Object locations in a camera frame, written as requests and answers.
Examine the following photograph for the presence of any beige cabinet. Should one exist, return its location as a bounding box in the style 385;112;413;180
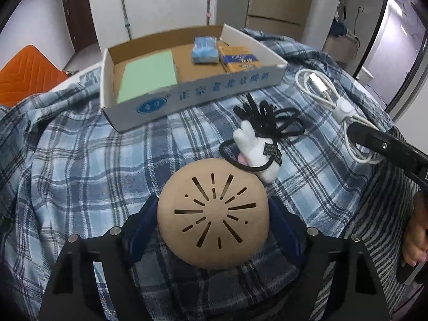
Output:
323;35;360;62

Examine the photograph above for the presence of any gold refrigerator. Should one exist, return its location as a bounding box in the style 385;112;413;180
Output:
246;0;318;42

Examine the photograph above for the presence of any dark blue cloth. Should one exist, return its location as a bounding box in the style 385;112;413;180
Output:
329;20;346;37

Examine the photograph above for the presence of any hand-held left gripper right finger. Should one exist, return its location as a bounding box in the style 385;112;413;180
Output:
267;196;390;321

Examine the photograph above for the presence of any grey striped cloth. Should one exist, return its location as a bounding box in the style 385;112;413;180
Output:
314;160;418;321

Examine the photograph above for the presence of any dark door frame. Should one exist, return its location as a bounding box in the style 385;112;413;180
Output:
361;0;428;121

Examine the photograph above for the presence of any round wooden slotted disc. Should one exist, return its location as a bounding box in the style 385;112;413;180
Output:
157;158;271;270

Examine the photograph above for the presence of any yellow tissue pack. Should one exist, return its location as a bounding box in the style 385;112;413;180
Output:
217;42;263;73

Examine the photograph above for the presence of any shallow cardboard box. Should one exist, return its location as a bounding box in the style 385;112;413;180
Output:
100;23;289;132

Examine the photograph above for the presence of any green flat pack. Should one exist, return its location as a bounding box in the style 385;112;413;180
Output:
116;51;178;104

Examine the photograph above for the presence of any blue plaid cloth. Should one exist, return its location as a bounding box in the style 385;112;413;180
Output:
0;27;428;321

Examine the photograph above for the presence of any grey mop handle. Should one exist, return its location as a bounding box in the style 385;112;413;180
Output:
115;0;132;39

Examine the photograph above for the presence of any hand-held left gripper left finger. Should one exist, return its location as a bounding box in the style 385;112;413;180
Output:
40;196;167;321

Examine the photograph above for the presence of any dark brown door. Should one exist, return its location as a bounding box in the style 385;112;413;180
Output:
60;0;99;54

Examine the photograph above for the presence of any orange chair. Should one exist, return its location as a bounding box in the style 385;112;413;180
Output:
0;44;69;108

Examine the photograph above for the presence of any blue tissue pack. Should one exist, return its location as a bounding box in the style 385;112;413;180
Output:
190;36;219;64

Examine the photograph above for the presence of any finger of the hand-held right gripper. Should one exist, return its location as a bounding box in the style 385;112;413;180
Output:
348;121;422;174

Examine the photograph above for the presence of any white cable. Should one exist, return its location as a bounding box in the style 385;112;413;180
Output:
294;69;385;164

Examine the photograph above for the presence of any person's right hand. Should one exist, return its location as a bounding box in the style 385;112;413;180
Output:
401;190;428;269

